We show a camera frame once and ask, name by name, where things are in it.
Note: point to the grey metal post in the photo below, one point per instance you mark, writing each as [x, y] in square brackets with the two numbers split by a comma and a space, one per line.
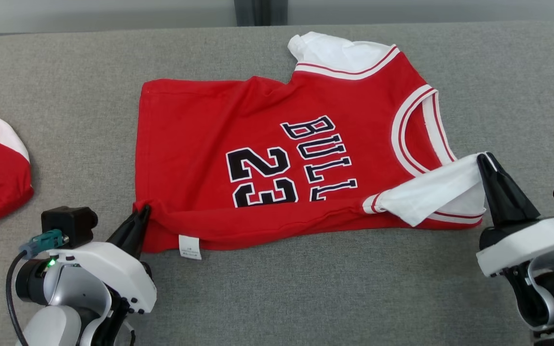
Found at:
[260, 12]

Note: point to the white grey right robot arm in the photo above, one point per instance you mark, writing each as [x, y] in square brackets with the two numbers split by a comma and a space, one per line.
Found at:
[546, 302]

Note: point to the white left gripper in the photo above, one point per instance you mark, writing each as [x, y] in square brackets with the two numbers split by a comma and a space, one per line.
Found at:
[113, 271]

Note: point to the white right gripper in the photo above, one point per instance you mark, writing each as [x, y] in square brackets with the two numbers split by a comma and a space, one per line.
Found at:
[527, 245]

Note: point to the red Bulls 23 jersey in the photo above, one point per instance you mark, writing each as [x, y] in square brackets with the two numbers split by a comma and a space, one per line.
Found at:
[238, 120]

